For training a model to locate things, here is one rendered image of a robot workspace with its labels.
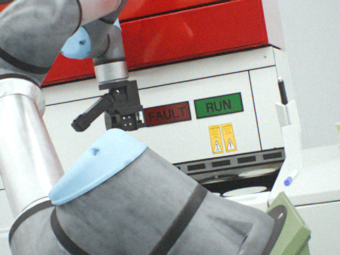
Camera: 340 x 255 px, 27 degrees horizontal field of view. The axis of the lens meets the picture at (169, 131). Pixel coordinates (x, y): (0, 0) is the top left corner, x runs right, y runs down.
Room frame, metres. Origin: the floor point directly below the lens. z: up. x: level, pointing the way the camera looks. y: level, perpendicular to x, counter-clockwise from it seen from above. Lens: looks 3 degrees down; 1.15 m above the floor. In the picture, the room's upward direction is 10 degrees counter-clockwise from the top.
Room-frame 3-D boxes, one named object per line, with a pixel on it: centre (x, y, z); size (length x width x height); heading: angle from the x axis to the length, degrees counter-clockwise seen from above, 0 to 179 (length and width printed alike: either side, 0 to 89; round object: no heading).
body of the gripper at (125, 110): (1.64, 0.10, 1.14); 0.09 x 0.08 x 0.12; 106
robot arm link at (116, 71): (1.64, 0.11, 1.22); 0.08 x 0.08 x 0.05
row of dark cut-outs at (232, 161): (1.74, -0.05, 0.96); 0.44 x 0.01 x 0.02; 77
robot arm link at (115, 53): (1.64, 0.11, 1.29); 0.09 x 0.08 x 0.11; 153
